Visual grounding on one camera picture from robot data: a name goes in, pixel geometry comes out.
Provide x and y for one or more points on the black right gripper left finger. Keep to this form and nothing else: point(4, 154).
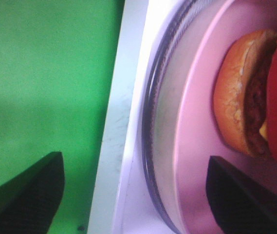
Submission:
point(29, 201)

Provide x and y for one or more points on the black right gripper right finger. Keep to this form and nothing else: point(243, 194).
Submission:
point(238, 203)

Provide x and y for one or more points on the pink round plate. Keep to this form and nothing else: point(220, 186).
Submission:
point(211, 33)

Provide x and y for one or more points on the burger with lettuce and tomato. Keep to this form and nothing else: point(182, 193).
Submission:
point(245, 95)

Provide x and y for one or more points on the white microwave oven body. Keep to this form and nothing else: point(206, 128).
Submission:
point(121, 202)

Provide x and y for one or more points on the green table mat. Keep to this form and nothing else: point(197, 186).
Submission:
point(56, 65)

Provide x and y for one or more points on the glass microwave turntable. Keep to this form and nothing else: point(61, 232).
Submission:
point(178, 50)

